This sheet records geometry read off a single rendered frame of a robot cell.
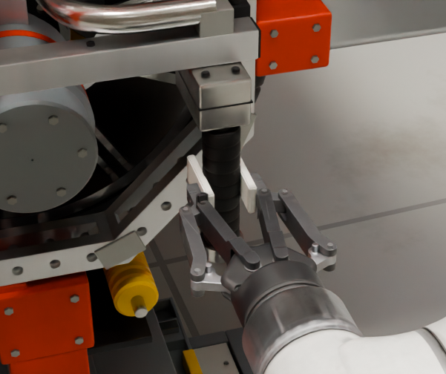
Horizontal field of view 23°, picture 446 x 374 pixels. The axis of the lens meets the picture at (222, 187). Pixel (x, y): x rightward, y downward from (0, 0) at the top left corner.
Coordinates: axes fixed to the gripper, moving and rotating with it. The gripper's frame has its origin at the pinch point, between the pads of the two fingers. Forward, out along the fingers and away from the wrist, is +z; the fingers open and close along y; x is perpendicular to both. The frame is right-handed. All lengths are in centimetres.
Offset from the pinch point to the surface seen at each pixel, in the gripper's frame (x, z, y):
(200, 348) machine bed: -75, 54, 12
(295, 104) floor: -83, 139, 60
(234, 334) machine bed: -75, 55, 19
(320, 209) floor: -83, 96, 51
